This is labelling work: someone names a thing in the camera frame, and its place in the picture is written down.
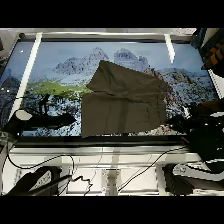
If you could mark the dark checked garment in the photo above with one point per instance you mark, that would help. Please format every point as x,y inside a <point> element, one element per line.
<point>215,56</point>

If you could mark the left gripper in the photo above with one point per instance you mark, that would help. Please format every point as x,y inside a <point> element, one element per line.
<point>65,120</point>

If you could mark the olive striped pants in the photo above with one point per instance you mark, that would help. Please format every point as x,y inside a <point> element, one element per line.
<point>123,106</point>

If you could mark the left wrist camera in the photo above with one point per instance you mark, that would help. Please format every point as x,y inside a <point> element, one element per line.
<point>44,104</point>

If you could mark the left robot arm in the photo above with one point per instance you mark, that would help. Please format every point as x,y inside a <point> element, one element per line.
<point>25,121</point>

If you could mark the blue garment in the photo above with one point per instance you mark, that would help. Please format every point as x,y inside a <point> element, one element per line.
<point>198,37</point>

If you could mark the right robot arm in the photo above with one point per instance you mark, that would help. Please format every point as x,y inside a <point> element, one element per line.
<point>206,133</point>

